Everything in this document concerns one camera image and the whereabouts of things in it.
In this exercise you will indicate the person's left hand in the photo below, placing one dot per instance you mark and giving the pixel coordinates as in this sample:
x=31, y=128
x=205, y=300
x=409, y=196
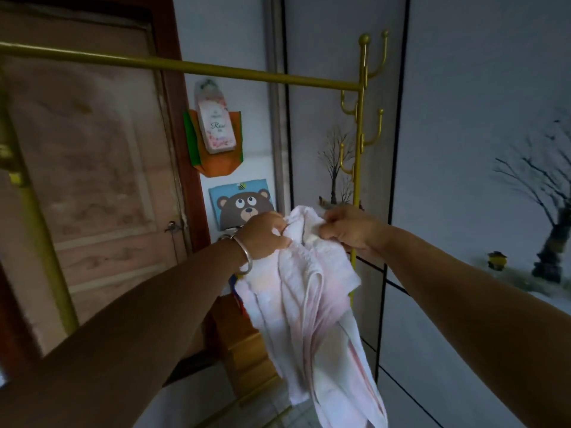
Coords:
x=261, y=238

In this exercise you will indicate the person's right hand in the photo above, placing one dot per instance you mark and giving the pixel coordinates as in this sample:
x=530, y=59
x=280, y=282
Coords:
x=352, y=227

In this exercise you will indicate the person's left fingers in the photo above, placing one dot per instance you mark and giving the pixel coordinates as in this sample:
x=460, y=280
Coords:
x=279, y=227

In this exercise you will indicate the person's right fingers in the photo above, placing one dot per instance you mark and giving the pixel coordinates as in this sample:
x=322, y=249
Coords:
x=332, y=225

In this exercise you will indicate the white pink towel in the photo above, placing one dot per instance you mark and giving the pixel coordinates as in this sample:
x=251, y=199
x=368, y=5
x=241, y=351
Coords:
x=312, y=316

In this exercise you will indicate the person's left forearm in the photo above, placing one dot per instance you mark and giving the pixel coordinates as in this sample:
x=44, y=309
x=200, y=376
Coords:
x=120, y=338

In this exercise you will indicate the person's right forearm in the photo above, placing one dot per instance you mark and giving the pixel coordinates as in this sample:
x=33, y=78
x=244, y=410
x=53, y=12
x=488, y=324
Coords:
x=481, y=316

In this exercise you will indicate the blue bear picture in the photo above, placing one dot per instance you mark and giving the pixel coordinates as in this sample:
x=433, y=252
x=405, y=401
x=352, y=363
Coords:
x=241, y=204

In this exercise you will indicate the silver bangle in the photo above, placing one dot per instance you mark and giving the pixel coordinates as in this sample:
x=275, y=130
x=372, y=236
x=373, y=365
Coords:
x=243, y=254

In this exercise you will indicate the orange green cloth bag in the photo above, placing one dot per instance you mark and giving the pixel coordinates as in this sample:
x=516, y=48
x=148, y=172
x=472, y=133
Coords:
x=218, y=160

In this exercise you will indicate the metal door latch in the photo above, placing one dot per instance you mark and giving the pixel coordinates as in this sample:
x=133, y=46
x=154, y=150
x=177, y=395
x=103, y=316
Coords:
x=173, y=226

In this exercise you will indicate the pink floral packet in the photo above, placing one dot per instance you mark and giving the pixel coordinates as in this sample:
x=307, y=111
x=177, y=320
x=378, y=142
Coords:
x=215, y=120

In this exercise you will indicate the wooden drawer cabinet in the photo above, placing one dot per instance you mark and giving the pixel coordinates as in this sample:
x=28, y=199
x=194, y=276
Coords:
x=243, y=347

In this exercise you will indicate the wardrobe with tree print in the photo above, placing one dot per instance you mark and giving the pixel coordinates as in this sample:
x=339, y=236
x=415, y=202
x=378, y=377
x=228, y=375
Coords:
x=446, y=151

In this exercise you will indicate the gold metal clothes rack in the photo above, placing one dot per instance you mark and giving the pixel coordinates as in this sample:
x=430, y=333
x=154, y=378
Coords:
x=178, y=66

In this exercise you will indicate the brown wooden door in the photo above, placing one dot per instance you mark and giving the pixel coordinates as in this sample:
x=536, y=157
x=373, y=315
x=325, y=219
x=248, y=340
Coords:
x=89, y=182

